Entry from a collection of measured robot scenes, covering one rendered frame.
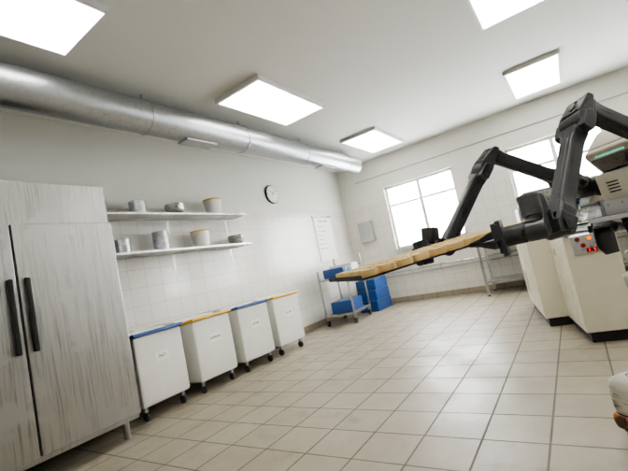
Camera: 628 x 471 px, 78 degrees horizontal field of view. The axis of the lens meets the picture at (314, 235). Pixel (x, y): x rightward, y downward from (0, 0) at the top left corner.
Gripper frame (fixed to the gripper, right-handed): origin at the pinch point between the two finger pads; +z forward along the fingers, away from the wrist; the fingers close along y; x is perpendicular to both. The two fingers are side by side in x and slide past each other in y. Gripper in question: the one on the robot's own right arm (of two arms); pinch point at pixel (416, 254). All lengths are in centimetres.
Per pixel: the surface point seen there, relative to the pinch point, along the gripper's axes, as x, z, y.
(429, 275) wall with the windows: -194, -596, -64
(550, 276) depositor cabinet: 23, -282, -60
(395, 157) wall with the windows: -195, -604, 178
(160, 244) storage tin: -322, -121, 76
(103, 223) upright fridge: -253, -24, 85
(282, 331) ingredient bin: -284, -242, -62
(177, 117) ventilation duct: -233, -109, 185
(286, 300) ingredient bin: -282, -262, -26
